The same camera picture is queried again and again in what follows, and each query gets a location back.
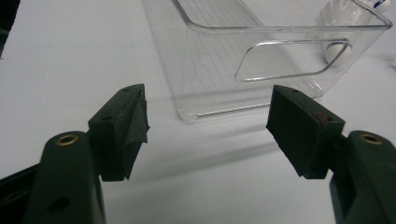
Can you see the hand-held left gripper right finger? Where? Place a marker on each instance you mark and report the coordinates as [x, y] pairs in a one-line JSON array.
[[299, 137]]

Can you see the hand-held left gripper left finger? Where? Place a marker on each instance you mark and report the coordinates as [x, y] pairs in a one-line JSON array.
[[118, 140]]

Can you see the clear plastic bin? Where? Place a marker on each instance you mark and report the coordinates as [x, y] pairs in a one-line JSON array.
[[211, 62]]

